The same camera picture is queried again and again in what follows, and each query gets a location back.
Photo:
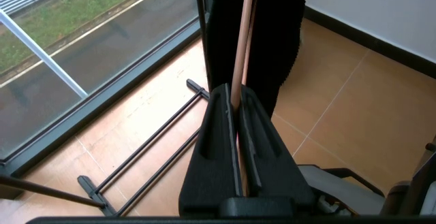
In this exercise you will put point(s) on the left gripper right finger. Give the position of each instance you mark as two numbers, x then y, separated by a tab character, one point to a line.
272	169

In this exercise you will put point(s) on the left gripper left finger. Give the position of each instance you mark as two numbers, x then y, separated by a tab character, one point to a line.
214	169

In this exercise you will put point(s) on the pink clothes hanger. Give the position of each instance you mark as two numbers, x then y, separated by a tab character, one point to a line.
242	47

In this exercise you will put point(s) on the black shorts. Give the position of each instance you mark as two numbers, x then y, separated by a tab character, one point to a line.
279	40

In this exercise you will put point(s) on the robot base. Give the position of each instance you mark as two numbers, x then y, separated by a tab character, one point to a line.
337	186

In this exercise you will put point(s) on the window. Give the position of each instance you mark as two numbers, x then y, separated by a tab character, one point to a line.
51	98

